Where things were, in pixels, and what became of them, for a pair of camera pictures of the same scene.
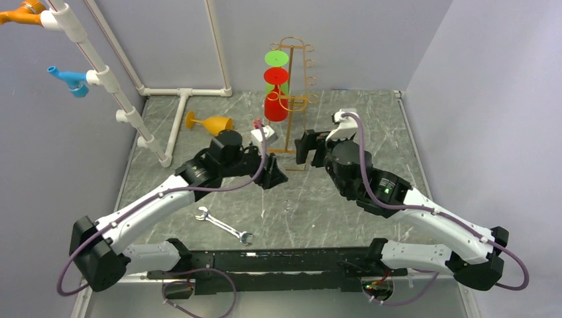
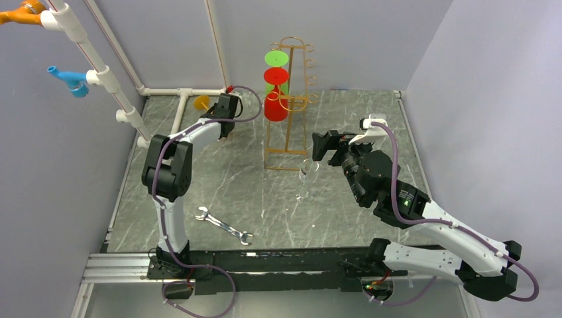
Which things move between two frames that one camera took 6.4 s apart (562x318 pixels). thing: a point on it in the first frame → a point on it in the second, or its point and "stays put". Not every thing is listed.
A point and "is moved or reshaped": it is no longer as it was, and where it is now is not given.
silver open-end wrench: [243, 236] stays put
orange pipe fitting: [28, 12] stays put
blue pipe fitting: [77, 86] stays put
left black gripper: [272, 175] → [216, 105]
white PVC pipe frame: [61, 18] stays put
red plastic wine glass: [276, 108] stays put
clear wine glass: [289, 207] → [308, 174]
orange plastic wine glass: [212, 124] is moved or reshaped
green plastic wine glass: [276, 58] stays put
